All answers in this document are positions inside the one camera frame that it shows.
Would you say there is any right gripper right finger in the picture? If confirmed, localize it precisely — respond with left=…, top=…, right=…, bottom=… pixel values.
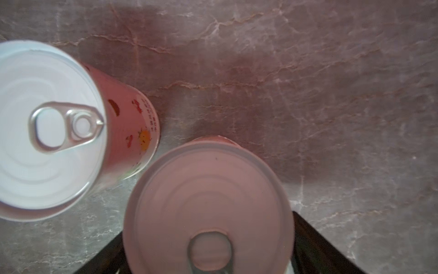
left=290, top=211, right=365, bottom=274

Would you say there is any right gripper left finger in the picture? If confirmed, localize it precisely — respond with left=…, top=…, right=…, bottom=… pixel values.
left=75, top=232, right=132, bottom=274

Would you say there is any small pink can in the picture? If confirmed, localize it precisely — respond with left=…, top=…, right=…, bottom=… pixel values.
left=1, top=40, right=160, bottom=221
left=123, top=140, right=294, bottom=274

